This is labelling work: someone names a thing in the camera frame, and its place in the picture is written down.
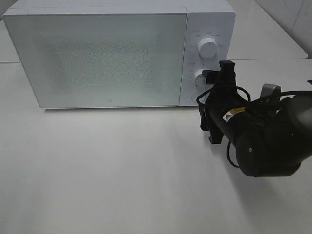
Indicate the white microwave door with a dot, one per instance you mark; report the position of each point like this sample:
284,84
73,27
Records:
95,61

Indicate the round white door button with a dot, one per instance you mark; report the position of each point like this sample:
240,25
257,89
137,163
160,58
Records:
194,96

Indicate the white microwave oven body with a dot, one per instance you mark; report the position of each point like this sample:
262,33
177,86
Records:
216,23

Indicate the white round knob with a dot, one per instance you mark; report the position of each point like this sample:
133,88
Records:
199,79
208,47

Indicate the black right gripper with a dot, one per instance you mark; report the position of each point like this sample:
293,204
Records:
221,94

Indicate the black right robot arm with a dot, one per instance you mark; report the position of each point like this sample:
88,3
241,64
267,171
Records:
272,135

